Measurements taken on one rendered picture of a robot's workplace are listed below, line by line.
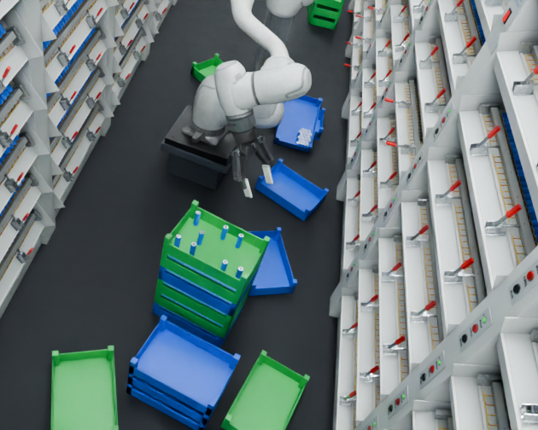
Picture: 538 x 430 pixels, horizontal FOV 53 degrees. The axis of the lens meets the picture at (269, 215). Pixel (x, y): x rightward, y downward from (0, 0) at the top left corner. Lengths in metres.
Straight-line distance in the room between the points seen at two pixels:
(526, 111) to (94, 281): 1.64
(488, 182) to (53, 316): 1.56
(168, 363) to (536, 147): 1.30
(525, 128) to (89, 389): 1.56
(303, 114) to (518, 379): 2.24
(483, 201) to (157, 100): 2.10
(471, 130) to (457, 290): 0.43
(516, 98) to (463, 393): 0.65
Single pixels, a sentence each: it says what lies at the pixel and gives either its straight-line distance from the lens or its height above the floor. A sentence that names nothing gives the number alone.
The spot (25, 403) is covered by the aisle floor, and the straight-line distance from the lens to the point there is 2.05.
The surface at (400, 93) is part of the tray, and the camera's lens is 2.30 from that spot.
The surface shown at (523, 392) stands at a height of 1.12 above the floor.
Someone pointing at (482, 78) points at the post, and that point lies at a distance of 1.56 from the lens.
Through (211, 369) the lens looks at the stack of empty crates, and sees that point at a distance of 1.92.
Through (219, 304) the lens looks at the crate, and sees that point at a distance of 1.91.
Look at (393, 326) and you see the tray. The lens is 1.73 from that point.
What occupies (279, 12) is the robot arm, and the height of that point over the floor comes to 0.92.
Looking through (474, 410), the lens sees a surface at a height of 0.93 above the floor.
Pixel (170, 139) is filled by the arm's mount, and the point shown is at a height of 0.23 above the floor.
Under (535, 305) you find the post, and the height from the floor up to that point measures 1.21.
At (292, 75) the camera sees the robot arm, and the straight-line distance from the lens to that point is 1.64.
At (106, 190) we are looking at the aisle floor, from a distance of 2.56.
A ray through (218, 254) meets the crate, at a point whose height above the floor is 0.40.
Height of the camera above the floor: 1.88
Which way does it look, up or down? 47 degrees down
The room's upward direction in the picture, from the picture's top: 21 degrees clockwise
